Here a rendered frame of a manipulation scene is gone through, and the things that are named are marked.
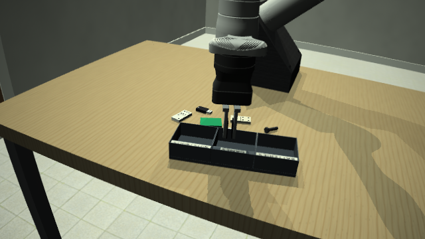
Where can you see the black usb stick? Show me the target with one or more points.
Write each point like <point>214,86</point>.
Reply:
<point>203,110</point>

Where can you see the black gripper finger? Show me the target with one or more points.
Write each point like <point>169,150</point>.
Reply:
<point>225,109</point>
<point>237,110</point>

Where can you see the dark grey rack of labelled bins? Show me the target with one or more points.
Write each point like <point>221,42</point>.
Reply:
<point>205,145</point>

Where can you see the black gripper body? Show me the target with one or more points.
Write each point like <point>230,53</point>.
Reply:
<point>234,59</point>

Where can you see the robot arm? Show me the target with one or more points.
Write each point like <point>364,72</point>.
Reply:
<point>274,13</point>

